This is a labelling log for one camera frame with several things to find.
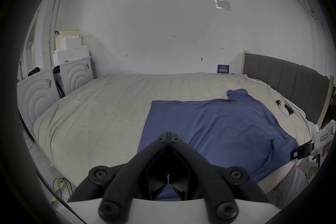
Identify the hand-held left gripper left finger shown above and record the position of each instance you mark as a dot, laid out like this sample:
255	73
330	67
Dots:
123	178

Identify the grey padded headboard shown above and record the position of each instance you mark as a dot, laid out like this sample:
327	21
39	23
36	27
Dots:
286	81

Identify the black phone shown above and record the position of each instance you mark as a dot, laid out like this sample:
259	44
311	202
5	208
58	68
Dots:
288	110

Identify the dark blue shirt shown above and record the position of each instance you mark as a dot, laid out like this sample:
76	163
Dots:
210	125

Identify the dark blue card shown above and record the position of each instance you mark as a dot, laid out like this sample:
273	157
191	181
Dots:
223	69

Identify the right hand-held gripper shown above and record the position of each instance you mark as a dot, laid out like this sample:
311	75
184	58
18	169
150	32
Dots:
324	139

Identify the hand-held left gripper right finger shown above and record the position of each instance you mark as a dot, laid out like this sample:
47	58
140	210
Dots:
210	178

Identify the bed with beige sheet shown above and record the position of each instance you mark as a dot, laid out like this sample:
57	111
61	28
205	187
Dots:
105	112

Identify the white washing machine with cartons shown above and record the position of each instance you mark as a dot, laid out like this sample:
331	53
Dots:
76	73

